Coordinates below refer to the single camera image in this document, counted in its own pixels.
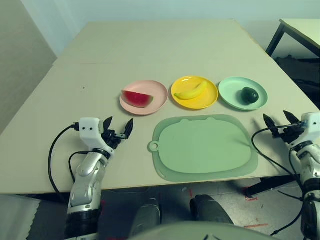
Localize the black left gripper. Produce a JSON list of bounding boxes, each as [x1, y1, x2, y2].
[[101, 116, 135, 151]]

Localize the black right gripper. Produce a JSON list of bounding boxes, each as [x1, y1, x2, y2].
[[262, 110, 305, 145]]

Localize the red watermelon slice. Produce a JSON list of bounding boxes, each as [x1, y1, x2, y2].
[[121, 89, 155, 109]]

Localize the dark green toy avocado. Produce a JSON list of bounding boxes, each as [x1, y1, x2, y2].
[[240, 86, 260, 105]]

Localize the yellow toy banana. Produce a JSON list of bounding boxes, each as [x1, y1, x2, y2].
[[174, 80, 209, 100]]

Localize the pink plastic plate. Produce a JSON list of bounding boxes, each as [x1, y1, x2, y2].
[[119, 79, 169, 116]]

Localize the mint green plastic plate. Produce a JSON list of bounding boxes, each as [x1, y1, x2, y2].
[[218, 76, 269, 112]]

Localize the black metal table leg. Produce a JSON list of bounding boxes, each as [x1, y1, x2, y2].
[[246, 173, 301, 197]]

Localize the green cutting board mat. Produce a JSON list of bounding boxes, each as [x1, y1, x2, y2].
[[147, 114, 259, 183]]

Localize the yellow plastic plate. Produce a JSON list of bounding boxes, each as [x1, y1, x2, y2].
[[170, 75, 219, 111]]

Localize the grey robot left leg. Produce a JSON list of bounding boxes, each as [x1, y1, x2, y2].
[[129, 197, 162, 236]]

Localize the grey robot leg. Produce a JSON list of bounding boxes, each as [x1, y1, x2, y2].
[[129, 197, 162, 236], [189, 194, 235, 225]]

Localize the beige side table black legs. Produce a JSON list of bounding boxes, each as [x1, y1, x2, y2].
[[264, 18, 320, 60]]

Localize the grey robot right leg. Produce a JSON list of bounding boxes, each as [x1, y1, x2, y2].
[[189, 194, 235, 225]]

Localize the grey robot torso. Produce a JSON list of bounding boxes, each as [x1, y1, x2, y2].
[[129, 221, 266, 240]]

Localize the white scalloped edge sheet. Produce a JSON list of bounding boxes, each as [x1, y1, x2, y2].
[[0, 194, 41, 240]]

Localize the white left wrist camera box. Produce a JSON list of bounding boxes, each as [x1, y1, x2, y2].
[[77, 116, 113, 161]]

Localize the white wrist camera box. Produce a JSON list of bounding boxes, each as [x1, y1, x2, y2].
[[289, 111, 320, 151], [77, 116, 113, 161]]

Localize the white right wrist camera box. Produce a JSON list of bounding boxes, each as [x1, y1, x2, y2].
[[289, 111, 320, 151]]

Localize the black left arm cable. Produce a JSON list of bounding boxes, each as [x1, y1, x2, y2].
[[68, 150, 92, 183], [48, 122, 81, 201]]

